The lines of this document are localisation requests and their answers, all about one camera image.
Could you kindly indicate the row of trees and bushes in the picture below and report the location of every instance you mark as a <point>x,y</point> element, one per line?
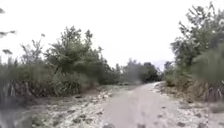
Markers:
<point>200,63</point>
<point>66,70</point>

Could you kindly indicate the distant trees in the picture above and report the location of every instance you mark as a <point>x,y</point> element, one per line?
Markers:
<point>140,72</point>

